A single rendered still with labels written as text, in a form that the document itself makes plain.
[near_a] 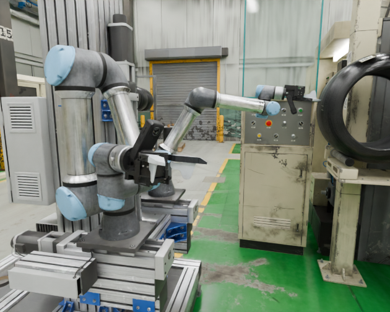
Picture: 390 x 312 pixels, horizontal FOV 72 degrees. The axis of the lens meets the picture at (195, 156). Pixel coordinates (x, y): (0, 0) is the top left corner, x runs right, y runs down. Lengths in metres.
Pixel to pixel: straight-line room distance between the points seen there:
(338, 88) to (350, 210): 0.89
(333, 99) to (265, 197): 1.02
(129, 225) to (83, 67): 0.55
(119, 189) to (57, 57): 0.41
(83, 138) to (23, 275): 0.53
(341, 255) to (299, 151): 0.79
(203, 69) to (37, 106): 9.79
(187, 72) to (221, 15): 2.37
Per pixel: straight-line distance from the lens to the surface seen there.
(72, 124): 0.90
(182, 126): 1.56
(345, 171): 1.67
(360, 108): 2.03
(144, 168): 0.66
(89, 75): 0.90
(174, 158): 0.67
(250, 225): 2.39
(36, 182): 1.36
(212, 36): 11.07
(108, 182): 0.80
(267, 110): 1.52
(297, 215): 2.35
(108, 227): 1.04
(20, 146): 1.38
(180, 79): 11.01
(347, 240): 2.22
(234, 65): 10.69
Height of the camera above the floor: 1.17
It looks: 10 degrees down
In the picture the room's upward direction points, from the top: straight up
